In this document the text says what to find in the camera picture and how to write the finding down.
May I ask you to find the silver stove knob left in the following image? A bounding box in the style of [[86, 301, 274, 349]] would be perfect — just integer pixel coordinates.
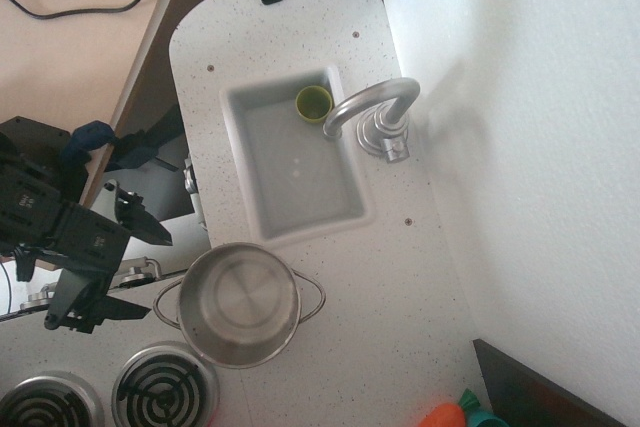
[[20, 283, 56, 312]]

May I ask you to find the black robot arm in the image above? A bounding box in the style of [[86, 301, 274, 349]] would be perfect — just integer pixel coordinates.
[[1, 116, 172, 334]]

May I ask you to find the silver toy faucet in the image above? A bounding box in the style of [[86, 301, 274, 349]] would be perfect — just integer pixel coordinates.
[[323, 77, 421, 163]]

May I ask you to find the teal toy item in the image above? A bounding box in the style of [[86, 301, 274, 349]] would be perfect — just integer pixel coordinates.
[[458, 389, 509, 427]]

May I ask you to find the left stove burner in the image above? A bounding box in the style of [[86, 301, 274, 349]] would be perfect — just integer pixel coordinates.
[[1, 371, 105, 426]]

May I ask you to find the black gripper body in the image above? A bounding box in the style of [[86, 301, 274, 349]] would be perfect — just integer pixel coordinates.
[[44, 191, 130, 333]]

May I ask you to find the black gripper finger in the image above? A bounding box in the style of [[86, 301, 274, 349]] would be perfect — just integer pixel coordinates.
[[102, 180, 173, 246], [75, 296, 150, 323]]

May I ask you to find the silver stove knob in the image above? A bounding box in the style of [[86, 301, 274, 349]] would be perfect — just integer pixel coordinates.
[[117, 257, 162, 288], [20, 283, 56, 312]]

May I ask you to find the right stove burner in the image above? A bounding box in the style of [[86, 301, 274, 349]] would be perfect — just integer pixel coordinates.
[[111, 341, 220, 426]]

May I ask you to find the grey sink basin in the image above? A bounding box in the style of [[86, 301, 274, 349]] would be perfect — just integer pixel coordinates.
[[220, 65, 375, 245]]

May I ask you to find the green plastic cup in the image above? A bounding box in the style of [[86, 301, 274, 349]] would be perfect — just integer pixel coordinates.
[[295, 85, 334, 124]]

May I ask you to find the blue cloth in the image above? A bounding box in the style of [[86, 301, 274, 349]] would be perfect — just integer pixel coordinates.
[[59, 120, 116, 166]]

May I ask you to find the stainless steel pot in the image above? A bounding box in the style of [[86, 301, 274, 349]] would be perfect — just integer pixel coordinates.
[[152, 242, 326, 369]]

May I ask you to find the orange toy carrot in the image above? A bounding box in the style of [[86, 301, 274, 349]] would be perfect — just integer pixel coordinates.
[[418, 403, 466, 427]]

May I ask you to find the stove burner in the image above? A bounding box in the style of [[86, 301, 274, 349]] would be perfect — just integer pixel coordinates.
[[111, 341, 220, 426], [1, 371, 105, 426]]

